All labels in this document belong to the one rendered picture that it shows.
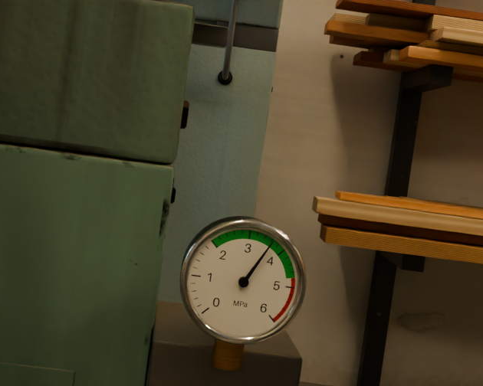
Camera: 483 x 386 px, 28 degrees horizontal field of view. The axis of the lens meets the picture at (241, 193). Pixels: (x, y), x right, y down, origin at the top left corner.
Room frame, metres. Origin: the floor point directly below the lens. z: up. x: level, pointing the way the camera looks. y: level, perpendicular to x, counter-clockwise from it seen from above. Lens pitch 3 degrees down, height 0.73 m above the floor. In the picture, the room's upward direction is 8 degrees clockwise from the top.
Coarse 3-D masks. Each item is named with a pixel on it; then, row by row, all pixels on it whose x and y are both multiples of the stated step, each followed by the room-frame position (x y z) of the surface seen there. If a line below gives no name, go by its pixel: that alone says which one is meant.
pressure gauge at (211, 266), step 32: (224, 224) 0.47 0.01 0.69; (256, 224) 0.47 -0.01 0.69; (192, 256) 0.47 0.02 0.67; (224, 256) 0.47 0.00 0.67; (256, 256) 0.47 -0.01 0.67; (288, 256) 0.47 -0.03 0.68; (192, 288) 0.47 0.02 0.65; (224, 288) 0.47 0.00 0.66; (256, 288) 0.47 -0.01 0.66; (288, 288) 0.48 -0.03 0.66; (192, 320) 0.47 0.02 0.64; (224, 320) 0.47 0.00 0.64; (256, 320) 0.47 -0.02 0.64; (288, 320) 0.47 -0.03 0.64; (224, 352) 0.49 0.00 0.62
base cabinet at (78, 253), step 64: (0, 192) 0.52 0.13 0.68; (64, 192) 0.53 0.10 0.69; (128, 192) 0.53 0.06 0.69; (0, 256) 0.52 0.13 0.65; (64, 256) 0.53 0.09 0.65; (128, 256) 0.53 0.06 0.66; (0, 320) 0.52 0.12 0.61; (64, 320) 0.53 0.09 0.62; (128, 320) 0.53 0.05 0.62; (0, 384) 0.52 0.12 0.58; (64, 384) 0.53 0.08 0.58; (128, 384) 0.53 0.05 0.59
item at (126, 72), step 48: (0, 0) 0.52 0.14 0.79; (48, 0) 0.52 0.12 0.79; (96, 0) 0.53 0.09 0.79; (144, 0) 0.53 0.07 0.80; (0, 48) 0.52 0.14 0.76; (48, 48) 0.53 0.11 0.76; (96, 48) 0.53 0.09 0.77; (144, 48) 0.53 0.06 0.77; (0, 96) 0.52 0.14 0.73; (48, 96) 0.53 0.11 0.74; (96, 96) 0.53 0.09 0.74; (144, 96) 0.53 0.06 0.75; (48, 144) 0.53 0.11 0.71; (96, 144) 0.53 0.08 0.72; (144, 144) 0.53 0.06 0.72
